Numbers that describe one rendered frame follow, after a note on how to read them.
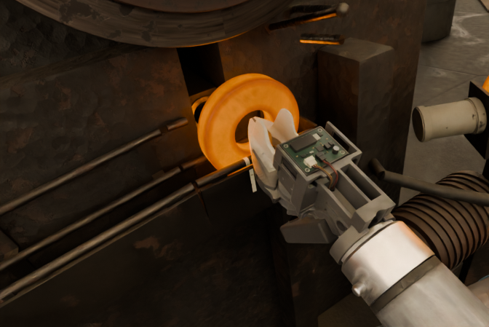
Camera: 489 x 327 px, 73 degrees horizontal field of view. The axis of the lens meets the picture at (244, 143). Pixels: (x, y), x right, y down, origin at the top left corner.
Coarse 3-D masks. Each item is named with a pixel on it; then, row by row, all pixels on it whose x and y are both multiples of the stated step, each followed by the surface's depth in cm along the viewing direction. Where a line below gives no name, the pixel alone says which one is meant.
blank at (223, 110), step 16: (240, 80) 44; (256, 80) 43; (272, 80) 45; (224, 96) 42; (240, 96) 43; (256, 96) 44; (272, 96) 46; (288, 96) 47; (208, 112) 43; (224, 112) 43; (240, 112) 44; (272, 112) 47; (208, 128) 43; (224, 128) 44; (208, 144) 44; (224, 144) 45; (240, 144) 50; (224, 160) 46
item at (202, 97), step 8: (184, 72) 61; (192, 72) 60; (192, 80) 57; (200, 80) 56; (192, 88) 54; (200, 88) 53; (208, 88) 53; (216, 88) 53; (192, 96) 52; (200, 96) 52; (208, 96) 53; (192, 104) 52
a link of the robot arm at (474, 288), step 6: (486, 276) 39; (480, 282) 38; (486, 282) 38; (474, 288) 37; (480, 288) 37; (486, 288) 36; (474, 294) 36; (480, 294) 36; (486, 294) 36; (480, 300) 35; (486, 300) 35; (486, 306) 34
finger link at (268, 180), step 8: (256, 160) 41; (256, 168) 40; (264, 168) 39; (256, 176) 40; (264, 176) 39; (272, 176) 39; (264, 184) 38; (272, 184) 38; (272, 192) 38; (272, 200) 38
